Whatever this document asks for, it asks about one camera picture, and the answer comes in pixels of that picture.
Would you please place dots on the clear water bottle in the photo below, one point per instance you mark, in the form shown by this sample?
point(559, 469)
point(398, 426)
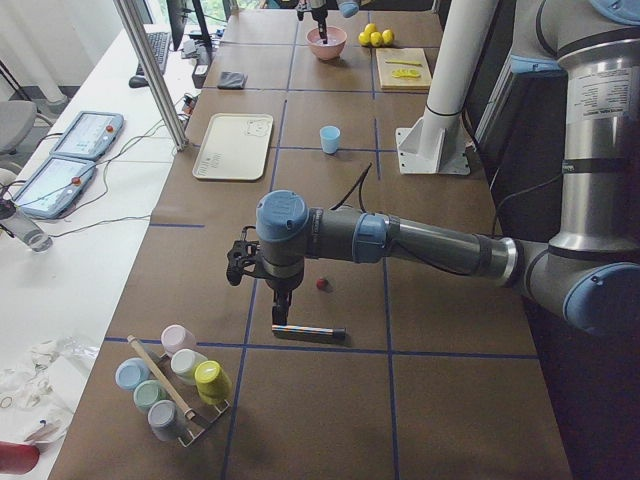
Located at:
point(18, 225)

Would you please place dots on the grey cup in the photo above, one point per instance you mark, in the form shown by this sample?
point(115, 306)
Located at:
point(166, 422)

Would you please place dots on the yellow plastic knife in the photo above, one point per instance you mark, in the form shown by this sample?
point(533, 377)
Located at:
point(403, 62)

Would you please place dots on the mint green cup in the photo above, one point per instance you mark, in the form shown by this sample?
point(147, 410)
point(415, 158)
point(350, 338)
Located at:
point(147, 393)

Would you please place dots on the steel muddler with black tip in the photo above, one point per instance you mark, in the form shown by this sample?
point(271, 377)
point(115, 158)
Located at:
point(312, 334)

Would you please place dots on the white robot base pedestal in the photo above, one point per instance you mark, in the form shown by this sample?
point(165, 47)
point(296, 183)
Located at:
point(436, 143)

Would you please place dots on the grey folded cloth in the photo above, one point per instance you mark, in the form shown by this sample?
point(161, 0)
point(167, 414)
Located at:
point(229, 80)

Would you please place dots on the white cup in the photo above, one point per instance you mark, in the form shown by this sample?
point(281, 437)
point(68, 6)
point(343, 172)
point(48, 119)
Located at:
point(184, 363)

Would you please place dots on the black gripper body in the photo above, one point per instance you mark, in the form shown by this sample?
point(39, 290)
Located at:
point(282, 285)
point(318, 16)

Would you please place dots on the red bottle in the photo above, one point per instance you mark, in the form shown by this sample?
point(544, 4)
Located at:
point(18, 459)

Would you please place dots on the lower blue teach pendant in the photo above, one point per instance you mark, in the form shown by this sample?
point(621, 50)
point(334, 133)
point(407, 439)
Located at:
point(55, 186)

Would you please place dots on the wire cup rack wooden handle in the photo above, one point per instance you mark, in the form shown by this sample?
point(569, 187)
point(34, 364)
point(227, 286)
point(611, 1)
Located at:
point(199, 417)

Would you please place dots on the black computer mouse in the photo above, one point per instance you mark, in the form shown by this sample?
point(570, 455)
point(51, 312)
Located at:
point(137, 81)

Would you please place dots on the pile of clear ice cubes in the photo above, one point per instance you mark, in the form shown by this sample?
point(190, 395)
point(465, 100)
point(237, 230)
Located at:
point(335, 37)

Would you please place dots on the white bear tray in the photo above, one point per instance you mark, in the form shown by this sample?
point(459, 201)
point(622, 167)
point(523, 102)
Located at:
point(234, 148)

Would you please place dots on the black keyboard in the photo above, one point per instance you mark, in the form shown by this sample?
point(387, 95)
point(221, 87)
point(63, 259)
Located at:
point(160, 43)

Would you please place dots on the yellow-green cup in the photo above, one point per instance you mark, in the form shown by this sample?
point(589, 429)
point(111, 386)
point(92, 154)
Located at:
point(213, 384)

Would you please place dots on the wooden cutting board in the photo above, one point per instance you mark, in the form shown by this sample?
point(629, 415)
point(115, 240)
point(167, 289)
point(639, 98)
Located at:
point(388, 83)

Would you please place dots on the pink bowl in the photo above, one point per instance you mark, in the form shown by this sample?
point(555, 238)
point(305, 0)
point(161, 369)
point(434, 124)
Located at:
point(328, 48)

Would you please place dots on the yellow lemon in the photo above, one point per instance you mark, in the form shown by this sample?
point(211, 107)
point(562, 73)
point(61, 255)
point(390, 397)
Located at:
point(370, 28)
point(376, 39)
point(364, 38)
point(388, 37)

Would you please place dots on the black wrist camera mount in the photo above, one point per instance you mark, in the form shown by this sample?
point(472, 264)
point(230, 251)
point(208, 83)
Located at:
point(244, 259)

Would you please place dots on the blue teach pendant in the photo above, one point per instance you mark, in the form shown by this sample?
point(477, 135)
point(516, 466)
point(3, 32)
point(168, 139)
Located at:
point(90, 135)
point(55, 186)

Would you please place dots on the light blue plastic cup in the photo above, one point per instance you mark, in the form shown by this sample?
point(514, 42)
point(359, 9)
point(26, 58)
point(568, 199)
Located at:
point(330, 139)

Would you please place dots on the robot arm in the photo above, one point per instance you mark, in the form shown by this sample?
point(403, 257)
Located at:
point(587, 273)
point(347, 8)

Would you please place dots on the lemon slices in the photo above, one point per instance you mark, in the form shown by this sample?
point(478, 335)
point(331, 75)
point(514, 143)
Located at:
point(405, 73)

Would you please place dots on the upper blue teach pendant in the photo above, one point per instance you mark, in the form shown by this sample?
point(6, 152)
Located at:
point(90, 135)

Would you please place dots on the aluminium frame post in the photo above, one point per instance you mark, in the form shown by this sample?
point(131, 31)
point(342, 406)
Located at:
point(138, 37)

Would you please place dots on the pink cup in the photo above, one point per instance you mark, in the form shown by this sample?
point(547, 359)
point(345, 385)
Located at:
point(176, 337)

